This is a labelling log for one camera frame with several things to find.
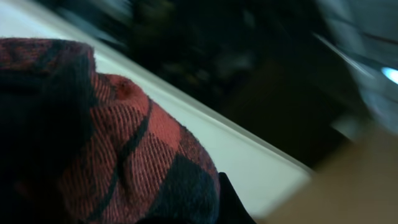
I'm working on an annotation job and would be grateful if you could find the black cloth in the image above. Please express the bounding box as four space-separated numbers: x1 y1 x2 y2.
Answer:
137 172 256 224

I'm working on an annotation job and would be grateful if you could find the red plaid flannel shirt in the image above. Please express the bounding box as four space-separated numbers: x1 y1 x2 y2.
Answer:
1 38 220 223

